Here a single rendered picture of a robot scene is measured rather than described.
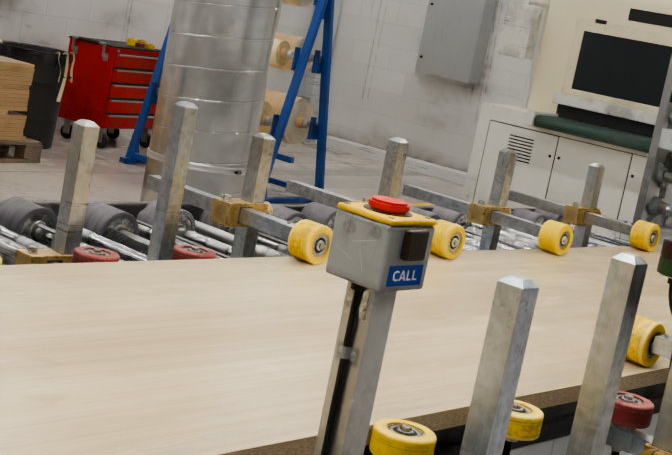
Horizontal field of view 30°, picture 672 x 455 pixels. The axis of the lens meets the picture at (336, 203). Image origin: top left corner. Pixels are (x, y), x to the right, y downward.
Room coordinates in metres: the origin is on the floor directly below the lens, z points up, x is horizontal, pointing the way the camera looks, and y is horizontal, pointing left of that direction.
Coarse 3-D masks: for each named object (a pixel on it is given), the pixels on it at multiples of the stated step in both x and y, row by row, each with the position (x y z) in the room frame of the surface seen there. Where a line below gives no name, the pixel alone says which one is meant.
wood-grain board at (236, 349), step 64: (512, 256) 2.96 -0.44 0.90; (576, 256) 3.15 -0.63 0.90; (0, 320) 1.65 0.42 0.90; (64, 320) 1.70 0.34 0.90; (128, 320) 1.77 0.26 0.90; (192, 320) 1.84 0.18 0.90; (256, 320) 1.91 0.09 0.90; (320, 320) 1.99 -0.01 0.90; (448, 320) 2.17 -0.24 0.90; (576, 320) 2.38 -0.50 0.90; (0, 384) 1.40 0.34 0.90; (64, 384) 1.44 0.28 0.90; (128, 384) 1.49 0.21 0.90; (192, 384) 1.53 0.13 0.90; (256, 384) 1.59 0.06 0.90; (320, 384) 1.64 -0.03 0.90; (384, 384) 1.70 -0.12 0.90; (448, 384) 1.76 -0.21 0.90; (576, 384) 1.90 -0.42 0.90; (640, 384) 2.06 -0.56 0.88; (0, 448) 1.21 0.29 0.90; (64, 448) 1.24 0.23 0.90; (128, 448) 1.28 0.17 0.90; (192, 448) 1.31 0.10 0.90; (256, 448) 1.36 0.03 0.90
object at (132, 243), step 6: (108, 228) 2.74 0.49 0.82; (102, 234) 2.73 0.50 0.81; (108, 234) 2.72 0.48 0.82; (114, 234) 2.72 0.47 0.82; (120, 234) 2.72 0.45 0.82; (114, 240) 2.70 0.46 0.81; (120, 240) 2.75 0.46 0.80; (126, 240) 2.69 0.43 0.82; (132, 240) 2.69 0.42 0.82; (132, 246) 2.67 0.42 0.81; (138, 246) 2.66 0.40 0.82; (144, 246) 2.66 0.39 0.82; (144, 252) 2.64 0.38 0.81
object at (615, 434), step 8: (608, 432) 1.85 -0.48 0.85; (616, 432) 1.84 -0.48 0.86; (624, 432) 1.83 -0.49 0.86; (632, 432) 1.84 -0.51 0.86; (640, 432) 1.85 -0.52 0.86; (608, 440) 1.85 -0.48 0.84; (616, 440) 1.84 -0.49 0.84; (624, 440) 1.83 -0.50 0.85; (632, 440) 1.82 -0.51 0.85; (640, 440) 1.82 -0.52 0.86; (648, 440) 1.81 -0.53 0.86; (616, 448) 1.84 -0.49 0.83; (624, 448) 1.83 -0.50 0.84; (632, 448) 1.82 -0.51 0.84; (640, 448) 1.82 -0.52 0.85
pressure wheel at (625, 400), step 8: (624, 392) 1.88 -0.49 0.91; (616, 400) 1.83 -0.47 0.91; (624, 400) 1.85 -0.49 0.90; (632, 400) 1.85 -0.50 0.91; (640, 400) 1.87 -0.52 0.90; (648, 400) 1.87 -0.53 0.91; (616, 408) 1.82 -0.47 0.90; (624, 408) 1.82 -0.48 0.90; (632, 408) 1.82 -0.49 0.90; (640, 408) 1.82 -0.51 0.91; (648, 408) 1.83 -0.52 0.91; (616, 416) 1.82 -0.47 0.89; (624, 416) 1.82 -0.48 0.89; (632, 416) 1.82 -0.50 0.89; (640, 416) 1.82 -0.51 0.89; (648, 416) 1.83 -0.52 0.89; (616, 424) 1.82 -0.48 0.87; (624, 424) 1.82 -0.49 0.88; (632, 424) 1.82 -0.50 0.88; (640, 424) 1.82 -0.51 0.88; (648, 424) 1.83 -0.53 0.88
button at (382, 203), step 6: (372, 198) 1.18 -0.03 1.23; (378, 198) 1.18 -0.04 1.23; (384, 198) 1.18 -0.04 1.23; (390, 198) 1.19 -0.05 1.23; (372, 204) 1.17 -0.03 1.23; (378, 204) 1.17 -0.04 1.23; (384, 204) 1.16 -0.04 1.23; (390, 204) 1.17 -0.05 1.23; (396, 204) 1.17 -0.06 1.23; (402, 204) 1.17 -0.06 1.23; (384, 210) 1.17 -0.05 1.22; (390, 210) 1.16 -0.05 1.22; (396, 210) 1.17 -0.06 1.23; (402, 210) 1.17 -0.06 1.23; (408, 210) 1.18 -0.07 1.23
